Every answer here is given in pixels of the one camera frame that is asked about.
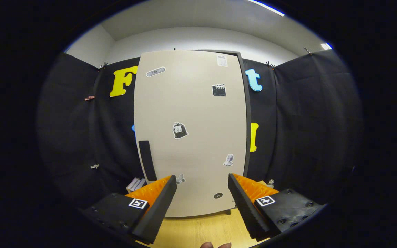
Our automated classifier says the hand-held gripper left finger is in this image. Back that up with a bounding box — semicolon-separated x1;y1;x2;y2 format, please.
81;175;177;245

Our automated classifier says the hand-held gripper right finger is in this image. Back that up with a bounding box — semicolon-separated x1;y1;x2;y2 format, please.
228;173;326;241

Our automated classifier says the black door handle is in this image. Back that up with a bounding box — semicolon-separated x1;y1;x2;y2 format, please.
138;140;158;182

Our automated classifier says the pink spine book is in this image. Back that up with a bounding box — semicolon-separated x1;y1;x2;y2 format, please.
126;177;140;192

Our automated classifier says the black backdrop cloth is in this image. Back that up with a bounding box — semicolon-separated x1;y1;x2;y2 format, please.
37;49;363;210

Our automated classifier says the long ceiling light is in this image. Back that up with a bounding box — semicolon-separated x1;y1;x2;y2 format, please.
247;0;286;17

